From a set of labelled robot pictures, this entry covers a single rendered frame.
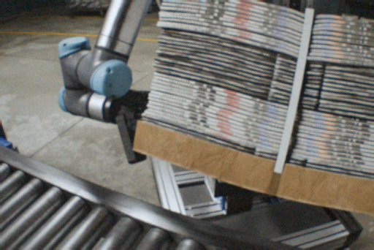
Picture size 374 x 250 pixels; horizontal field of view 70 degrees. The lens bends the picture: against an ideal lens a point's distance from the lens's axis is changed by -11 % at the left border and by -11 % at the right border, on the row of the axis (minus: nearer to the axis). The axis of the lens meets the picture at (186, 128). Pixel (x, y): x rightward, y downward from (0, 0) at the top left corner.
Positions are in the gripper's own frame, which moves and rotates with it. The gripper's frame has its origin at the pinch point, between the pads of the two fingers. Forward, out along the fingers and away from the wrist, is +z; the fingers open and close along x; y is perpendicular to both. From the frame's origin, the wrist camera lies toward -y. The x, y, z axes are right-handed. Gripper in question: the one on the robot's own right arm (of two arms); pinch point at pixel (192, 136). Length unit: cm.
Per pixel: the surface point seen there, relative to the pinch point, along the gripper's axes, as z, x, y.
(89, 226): -11.2, -17.0, -17.7
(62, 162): -124, 91, -61
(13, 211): -29.4, -20.9, -20.4
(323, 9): 34, 637, 206
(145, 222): -2.2, -11.6, -15.6
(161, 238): 2.1, -13.4, -16.5
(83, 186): -19.5, -9.2, -14.5
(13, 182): -36.6, -15.4, -17.5
